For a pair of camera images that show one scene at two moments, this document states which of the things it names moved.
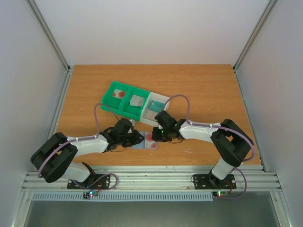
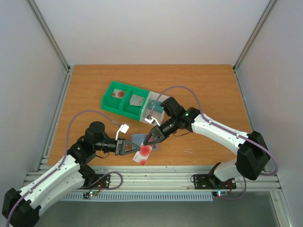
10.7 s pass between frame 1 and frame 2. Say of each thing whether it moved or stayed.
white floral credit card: stayed
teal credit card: stayed
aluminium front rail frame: stayed
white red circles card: moved
